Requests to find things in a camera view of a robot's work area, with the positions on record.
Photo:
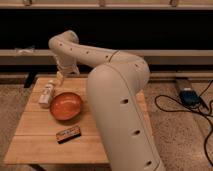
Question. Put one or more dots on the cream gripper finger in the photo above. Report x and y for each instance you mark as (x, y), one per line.
(60, 78)

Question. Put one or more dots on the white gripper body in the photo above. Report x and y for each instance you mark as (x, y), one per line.
(67, 65)

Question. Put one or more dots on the orange ceramic bowl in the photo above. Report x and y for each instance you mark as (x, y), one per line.
(65, 106)

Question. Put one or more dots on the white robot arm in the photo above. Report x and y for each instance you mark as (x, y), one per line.
(111, 88)

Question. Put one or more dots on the white plastic bottle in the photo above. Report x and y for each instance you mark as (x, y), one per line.
(47, 94)

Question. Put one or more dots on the wooden table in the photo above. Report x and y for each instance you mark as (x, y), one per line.
(34, 141)

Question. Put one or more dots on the small orange black box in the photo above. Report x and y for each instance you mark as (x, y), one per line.
(68, 134)

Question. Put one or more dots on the blue power adapter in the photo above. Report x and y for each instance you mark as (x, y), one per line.
(189, 97)

